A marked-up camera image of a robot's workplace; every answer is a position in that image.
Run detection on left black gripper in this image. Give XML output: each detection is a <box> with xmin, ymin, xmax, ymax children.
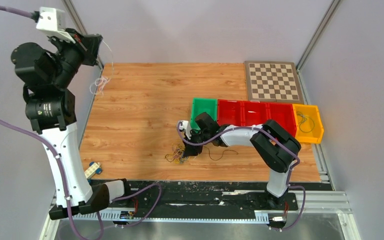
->
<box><xmin>46</xmin><ymin>27</ymin><xmax>101</xmax><ymax>89</ymax></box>

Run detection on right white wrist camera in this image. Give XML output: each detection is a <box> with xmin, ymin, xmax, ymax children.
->
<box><xmin>178</xmin><ymin>120</ymin><xmax>192</xmax><ymax>140</ymax></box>

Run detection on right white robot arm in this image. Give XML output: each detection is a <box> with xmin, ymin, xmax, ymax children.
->
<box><xmin>176</xmin><ymin>112</ymin><xmax>302</xmax><ymax>209</ymax></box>

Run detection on green plastic bin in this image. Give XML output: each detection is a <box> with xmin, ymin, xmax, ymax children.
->
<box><xmin>190</xmin><ymin>97</ymin><xmax>218</xmax><ymax>130</ymax></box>

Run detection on wooden chessboard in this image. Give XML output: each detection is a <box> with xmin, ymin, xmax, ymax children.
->
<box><xmin>244</xmin><ymin>60</ymin><xmax>305</xmax><ymax>104</ymax></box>

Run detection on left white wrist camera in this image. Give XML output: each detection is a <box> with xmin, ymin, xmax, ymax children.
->
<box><xmin>36</xmin><ymin>6</ymin><xmax>75</xmax><ymax>44</ymax></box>

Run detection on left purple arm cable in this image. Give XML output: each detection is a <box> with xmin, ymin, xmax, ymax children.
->
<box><xmin>0</xmin><ymin>3</ymin><xmax>164</xmax><ymax>240</ymax></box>

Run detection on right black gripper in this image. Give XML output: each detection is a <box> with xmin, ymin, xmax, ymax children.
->
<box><xmin>182</xmin><ymin>129</ymin><xmax>211</xmax><ymax>158</ymax></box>

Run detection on right aluminium corner post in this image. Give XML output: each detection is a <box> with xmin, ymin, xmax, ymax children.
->
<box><xmin>296</xmin><ymin>0</ymin><xmax>343</xmax><ymax>73</ymax></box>

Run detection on red bin middle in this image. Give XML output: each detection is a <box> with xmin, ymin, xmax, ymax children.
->
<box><xmin>242</xmin><ymin>101</ymin><xmax>270</xmax><ymax>126</ymax></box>

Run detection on red bin right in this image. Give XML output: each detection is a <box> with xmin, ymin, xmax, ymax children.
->
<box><xmin>268</xmin><ymin>102</ymin><xmax>297</xmax><ymax>137</ymax></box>

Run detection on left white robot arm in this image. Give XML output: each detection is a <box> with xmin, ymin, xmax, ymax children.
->
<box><xmin>10</xmin><ymin>29</ymin><xmax>133</xmax><ymax>220</ymax></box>

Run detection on red bin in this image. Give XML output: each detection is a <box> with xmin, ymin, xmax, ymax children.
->
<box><xmin>217</xmin><ymin>99</ymin><xmax>243</xmax><ymax>126</ymax></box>
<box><xmin>242</xmin><ymin>101</ymin><xmax>270</xmax><ymax>126</ymax></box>
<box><xmin>268</xmin><ymin>102</ymin><xmax>297</xmax><ymax>137</ymax></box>

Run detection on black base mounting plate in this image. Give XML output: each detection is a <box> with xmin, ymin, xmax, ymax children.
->
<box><xmin>110</xmin><ymin>180</ymin><xmax>299</xmax><ymax>220</ymax></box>

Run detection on black thin cable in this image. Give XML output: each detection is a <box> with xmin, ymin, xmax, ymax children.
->
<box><xmin>203</xmin><ymin>145</ymin><xmax>239</xmax><ymax>163</ymax></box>

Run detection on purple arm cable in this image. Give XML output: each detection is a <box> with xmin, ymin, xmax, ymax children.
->
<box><xmin>176</xmin><ymin>121</ymin><xmax>308</xmax><ymax>232</ymax></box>
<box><xmin>0</xmin><ymin>3</ymin><xmax>164</xmax><ymax>240</ymax></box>

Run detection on red bin left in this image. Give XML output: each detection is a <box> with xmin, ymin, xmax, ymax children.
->
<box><xmin>217</xmin><ymin>99</ymin><xmax>243</xmax><ymax>126</ymax></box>

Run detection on white thin cable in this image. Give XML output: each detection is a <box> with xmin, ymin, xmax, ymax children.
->
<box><xmin>89</xmin><ymin>39</ymin><xmax>115</xmax><ymax>98</ymax></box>

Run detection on white slotted cable duct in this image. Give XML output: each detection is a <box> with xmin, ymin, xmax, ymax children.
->
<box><xmin>60</xmin><ymin>210</ymin><xmax>270</xmax><ymax>224</ymax></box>

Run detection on coloured cable bundle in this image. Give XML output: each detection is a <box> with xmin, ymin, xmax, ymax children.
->
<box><xmin>164</xmin><ymin>142</ymin><xmax>193</xmax><ymax>166</ymax></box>

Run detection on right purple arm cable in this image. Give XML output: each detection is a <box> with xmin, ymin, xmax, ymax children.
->
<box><xmin>176</xmin><ymin>121</ymin><xmax>308</xmax><ymax>232</ymax></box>

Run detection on left aluminium corner post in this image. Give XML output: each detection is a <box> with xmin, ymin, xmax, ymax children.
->
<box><xmin>61</xmin><ymin>0</ymin><xmax>104</xmax><ymax>70</ymax></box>

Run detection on blue white toy block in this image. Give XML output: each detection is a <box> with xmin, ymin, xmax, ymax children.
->
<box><xmin>84</xmin><ymin>161</ymin><xmax>103</xmax><ymax>180</ymax></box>

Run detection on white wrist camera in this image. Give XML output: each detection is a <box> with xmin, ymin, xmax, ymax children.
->
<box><xmin>36</xmin><ymin>6</ymin><xmax>75</xmax><ymax>44</ymax></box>
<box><xmin>178</xmin><ymin>120</ymin><xmax>192</xmax><ymax>140</ymax></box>

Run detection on yellow plastic bin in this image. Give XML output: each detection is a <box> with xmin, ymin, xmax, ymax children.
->
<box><xmin>293</xmin><ymin>104</ymin><xmax>324</xmax><ymax>144</ymax></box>

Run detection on aluminium corner post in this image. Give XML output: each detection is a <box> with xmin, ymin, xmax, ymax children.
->
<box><xmin>296</xmin><ymin>0</ymin><xmax>343</xmax><ymax>73</ymax></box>
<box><xmin>61</xmin><ymin>0</ymin><xmax>104</xmax><ymax>70</ymax></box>

